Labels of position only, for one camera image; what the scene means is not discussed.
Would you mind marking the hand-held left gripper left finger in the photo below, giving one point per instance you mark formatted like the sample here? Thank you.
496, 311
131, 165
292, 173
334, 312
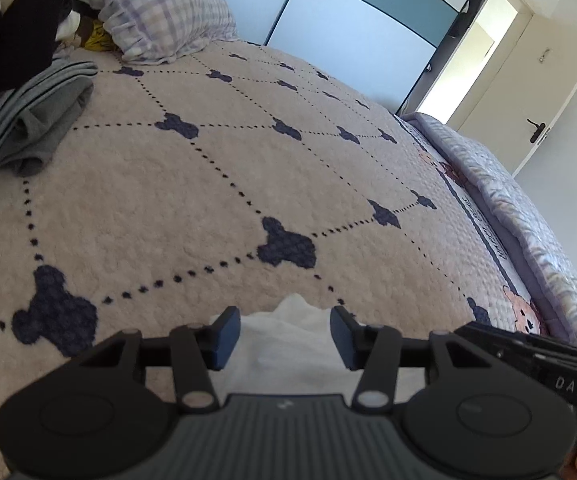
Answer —
228, 336

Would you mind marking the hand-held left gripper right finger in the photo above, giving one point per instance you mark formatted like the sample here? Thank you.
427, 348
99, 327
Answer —
343, 336

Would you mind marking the cream room door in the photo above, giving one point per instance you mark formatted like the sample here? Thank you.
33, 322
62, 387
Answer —
533, 85

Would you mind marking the plaid folded quilt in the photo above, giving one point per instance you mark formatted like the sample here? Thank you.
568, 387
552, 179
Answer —
508, 200

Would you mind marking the metal door hook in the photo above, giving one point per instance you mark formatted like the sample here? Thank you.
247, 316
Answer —
545, 55

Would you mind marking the yellow cloth item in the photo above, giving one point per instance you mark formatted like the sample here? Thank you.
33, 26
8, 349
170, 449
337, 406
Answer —
99, 37

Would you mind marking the brown soft item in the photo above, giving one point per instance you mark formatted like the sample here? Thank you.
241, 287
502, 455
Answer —
84, 30

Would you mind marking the bear print bed blanket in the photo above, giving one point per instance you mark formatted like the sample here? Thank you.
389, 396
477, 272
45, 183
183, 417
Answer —
168, 185

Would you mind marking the white and teal wardrobe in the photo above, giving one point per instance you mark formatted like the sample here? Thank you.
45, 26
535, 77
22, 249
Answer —
343, 25

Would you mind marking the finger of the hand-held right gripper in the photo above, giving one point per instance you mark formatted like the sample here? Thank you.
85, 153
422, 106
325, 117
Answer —
493, 341

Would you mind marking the grey folded clothes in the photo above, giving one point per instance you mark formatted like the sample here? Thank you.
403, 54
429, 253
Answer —
28, 120

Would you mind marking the black and white garment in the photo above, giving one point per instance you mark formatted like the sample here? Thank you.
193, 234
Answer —
18, 35

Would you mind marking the plaid pillow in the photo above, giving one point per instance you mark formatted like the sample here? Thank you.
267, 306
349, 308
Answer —
168, 10

